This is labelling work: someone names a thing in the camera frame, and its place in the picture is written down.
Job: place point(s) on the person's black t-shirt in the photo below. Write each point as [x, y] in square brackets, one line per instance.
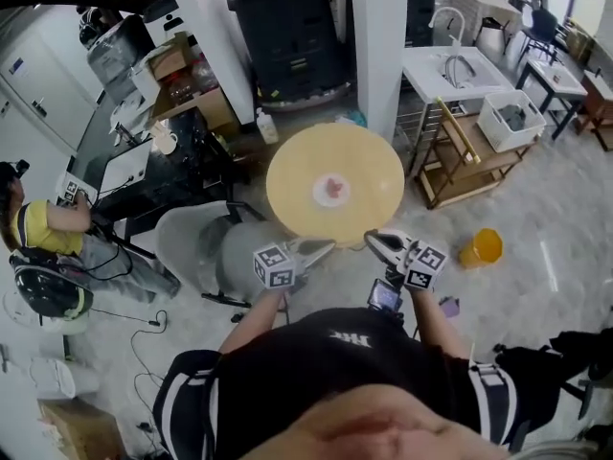
[297, 372]

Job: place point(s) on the white ceramic jug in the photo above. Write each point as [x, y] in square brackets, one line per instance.
[165, 143]

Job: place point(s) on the white sink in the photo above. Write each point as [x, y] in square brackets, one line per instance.
[426, 72]

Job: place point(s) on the small purple object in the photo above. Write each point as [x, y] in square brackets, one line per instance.
[450, 307]

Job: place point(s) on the person's right forearm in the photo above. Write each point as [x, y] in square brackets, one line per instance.
[438, 324]

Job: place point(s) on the person's chin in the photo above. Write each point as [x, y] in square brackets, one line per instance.
[383, 429]

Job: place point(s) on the wooden shelf rack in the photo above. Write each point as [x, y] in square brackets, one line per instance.
[455, 180]

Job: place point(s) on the grey shell chair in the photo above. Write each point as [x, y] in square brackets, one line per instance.
[191, 237]

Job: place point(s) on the white faucet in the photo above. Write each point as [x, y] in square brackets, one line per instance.
[447, 12]

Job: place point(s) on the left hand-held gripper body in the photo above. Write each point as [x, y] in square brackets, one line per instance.
[274, 269]

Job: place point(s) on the small white table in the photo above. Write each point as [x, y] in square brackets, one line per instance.
[555, 75]

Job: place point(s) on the black tool cabinet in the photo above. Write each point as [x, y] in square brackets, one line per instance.
[287, 31]

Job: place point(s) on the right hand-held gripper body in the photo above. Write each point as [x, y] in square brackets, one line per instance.
[426, 266]

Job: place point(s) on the black counter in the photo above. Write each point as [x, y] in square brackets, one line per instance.
[182, 175]

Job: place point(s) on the person's left forearm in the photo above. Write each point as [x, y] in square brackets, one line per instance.
[251, 321]

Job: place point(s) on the black wrapped appliance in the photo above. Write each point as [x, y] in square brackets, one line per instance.
[120, 55]

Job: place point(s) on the white round plate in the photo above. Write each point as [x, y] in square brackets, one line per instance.
[320, 199]

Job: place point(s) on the brown cardboard box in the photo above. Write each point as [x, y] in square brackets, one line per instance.
[76, 429]

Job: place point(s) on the white flat appliance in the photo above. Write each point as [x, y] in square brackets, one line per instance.
[128, 166]

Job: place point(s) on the white pump bottle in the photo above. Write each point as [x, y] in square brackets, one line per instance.
[267, 130]

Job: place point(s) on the gold metal pole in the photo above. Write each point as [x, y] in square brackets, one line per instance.
[457, 130]

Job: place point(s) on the black chest screen device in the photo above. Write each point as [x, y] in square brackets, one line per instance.
[384, 296]

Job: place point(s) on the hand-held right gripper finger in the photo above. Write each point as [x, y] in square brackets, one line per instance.
[398, 236]
[383, 248]

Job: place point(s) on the round wooden table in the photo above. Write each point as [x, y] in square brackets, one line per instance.
[297, 180]

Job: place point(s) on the white plastic basket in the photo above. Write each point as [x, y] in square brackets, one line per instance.
[493, 127]

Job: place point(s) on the white toilet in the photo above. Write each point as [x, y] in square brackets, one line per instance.
[62, 376]

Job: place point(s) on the black chair with green trim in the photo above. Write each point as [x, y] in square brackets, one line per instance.
[48, 290]

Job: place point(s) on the yellow waste bin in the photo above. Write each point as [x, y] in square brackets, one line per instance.
[481, 249]

